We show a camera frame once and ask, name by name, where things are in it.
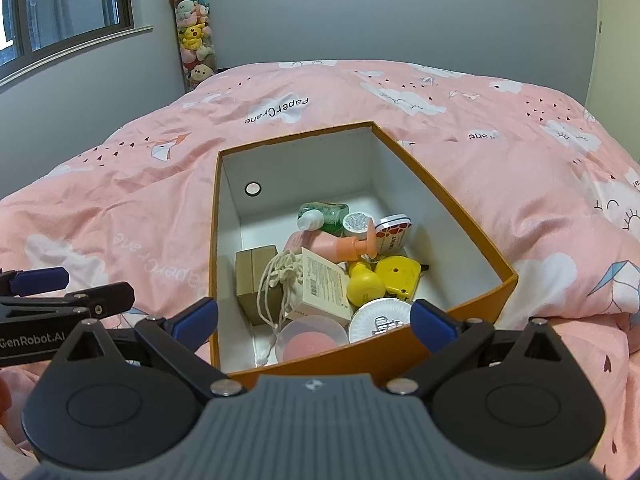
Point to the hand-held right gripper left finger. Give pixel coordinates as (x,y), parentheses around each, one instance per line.
(195,320)

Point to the green glass bottle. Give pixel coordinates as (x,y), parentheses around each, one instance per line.
(327,212)

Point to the red patterned mint tin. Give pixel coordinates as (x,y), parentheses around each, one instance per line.
(392,235)

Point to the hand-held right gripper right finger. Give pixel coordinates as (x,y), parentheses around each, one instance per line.
(430,322)

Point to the yellow tape measure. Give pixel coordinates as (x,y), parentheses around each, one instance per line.
(397,275)

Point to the round white gold tin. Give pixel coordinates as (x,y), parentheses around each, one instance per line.
(375,320)

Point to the pink pump bottle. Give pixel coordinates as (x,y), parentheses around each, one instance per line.
(325,245)

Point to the orange cardboard box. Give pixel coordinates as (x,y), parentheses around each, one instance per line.
(320,360)

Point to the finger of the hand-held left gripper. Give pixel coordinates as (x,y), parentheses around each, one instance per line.
(42,280)
(100,300)

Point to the white printed card box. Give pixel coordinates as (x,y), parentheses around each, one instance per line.
(320,285)

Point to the pale door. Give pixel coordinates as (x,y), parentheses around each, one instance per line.
(620,60)

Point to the clear round container pink inside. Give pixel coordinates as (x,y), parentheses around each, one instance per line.
(305,345)

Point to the small silver jar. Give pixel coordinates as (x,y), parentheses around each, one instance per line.
(356,222)

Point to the gold cardboard box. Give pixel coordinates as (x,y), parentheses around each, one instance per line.
(250,280)

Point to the window with dark frame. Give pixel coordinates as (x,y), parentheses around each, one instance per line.
(65,0)

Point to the pink printed blanket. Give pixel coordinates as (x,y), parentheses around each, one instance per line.
(125,185)

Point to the yellow bottle with white tag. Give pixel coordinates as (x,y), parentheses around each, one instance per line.
(365,285)

